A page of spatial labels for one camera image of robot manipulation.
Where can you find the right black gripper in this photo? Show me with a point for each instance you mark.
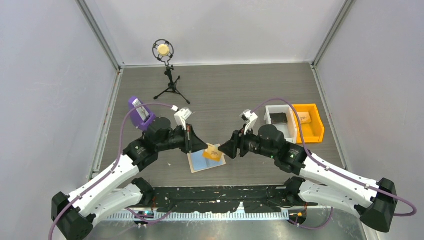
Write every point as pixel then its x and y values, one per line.
pixel 230 148

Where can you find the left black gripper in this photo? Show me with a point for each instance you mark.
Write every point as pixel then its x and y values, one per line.
pixel 192 142

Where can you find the beige leather card holder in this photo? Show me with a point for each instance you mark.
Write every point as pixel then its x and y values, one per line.
pixel 198 163

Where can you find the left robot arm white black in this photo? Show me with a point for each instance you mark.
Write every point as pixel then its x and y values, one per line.
pixel 77 213

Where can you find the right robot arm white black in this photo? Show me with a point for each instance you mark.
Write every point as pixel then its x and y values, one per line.
pixel 317 181

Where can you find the black block in white bin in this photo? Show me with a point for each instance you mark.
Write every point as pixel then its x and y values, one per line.
pixel 278 118

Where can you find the purple metronome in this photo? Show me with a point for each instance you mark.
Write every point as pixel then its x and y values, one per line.
pixel 141 117

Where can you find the white plastic bin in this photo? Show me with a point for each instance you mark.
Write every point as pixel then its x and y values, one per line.
pixel 289 130

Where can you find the orange plastic bin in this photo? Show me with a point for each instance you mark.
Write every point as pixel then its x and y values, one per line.
pixel 312 132

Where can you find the black microphone on tripod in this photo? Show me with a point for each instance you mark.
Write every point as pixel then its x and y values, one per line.
pixel 164 51

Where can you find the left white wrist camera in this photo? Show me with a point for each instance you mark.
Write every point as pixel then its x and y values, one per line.
pixel 181 115

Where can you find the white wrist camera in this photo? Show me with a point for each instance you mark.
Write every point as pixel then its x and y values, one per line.
pixel 181 115
pixel 249 119

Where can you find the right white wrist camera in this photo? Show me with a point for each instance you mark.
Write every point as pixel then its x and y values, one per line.
pixel 249 119

